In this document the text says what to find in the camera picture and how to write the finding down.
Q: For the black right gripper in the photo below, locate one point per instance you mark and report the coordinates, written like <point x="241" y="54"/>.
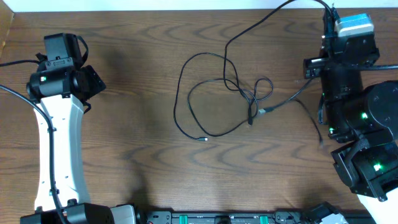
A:
<point x="312" y="70"/>

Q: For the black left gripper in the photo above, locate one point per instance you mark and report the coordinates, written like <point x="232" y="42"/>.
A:
<point x="97" y="83"/>

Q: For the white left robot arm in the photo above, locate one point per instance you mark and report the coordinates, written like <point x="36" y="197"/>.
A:
<point x="59" y="91"/>

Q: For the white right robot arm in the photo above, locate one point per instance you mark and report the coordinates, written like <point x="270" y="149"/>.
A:
<point x="363" y="119"/>

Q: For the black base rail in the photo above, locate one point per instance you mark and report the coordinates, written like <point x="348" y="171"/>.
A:
<point x="323" y="213"/>

